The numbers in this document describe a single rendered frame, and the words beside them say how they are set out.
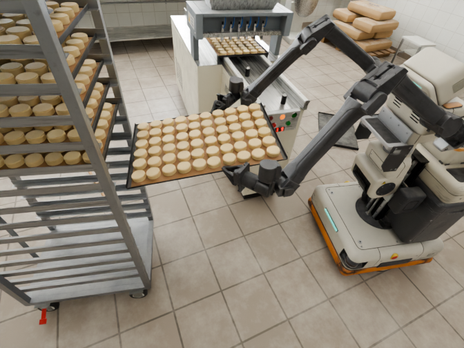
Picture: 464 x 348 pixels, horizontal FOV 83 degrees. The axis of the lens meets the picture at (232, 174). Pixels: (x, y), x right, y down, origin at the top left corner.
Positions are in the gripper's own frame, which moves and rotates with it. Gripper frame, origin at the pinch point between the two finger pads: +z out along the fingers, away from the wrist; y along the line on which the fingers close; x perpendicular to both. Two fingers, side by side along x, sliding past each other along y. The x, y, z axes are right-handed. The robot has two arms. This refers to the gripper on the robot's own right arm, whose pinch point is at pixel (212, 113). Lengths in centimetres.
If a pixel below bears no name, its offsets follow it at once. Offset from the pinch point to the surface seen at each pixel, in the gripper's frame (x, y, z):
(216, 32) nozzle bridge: -57, 4, -77
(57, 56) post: 6, 48, 54
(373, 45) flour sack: -8, -116, -429
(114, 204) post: 2, -4, 59
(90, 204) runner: -7, -5, 64
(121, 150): -35, -15, 33
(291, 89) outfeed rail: 9, -17, -66
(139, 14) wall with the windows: -340, -55, -224
